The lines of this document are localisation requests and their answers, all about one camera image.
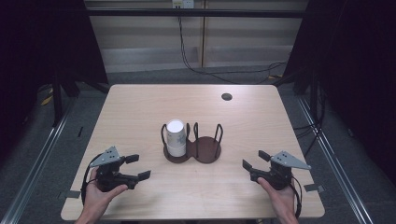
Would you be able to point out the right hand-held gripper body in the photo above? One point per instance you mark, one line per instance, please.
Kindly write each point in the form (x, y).
(286, 161)

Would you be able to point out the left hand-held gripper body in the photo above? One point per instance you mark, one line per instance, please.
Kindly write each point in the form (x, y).
(107, 157)

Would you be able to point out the stack of white cups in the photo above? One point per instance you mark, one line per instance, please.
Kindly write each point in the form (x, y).
(176, 138)

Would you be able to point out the person's right hand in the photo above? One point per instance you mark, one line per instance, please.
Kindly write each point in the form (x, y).
(281, 199)

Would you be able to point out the person's left hand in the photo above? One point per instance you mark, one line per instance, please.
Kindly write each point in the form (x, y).
(96, 199)

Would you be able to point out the black floor tape strip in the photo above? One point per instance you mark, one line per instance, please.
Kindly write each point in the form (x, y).
(80, 131)

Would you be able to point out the black metal stand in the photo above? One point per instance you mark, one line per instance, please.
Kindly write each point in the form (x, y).
(313, 99)
(57, 102)

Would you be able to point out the dark round table grommet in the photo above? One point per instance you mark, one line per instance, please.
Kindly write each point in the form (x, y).
(227, 96)

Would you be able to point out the yellow floor tape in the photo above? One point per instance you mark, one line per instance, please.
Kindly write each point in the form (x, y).
(46, 100)

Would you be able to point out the dark curtain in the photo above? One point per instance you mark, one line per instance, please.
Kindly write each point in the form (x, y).
(31, 46)
(358, 62)

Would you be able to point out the black horizontal bar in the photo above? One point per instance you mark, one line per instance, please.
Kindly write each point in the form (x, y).
(140, 12)

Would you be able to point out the metal floor rail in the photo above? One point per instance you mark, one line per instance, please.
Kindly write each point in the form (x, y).
(332, 155)
(46, 149)

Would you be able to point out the white wall power outlet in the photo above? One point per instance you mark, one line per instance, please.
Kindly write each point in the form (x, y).
(183, 3)

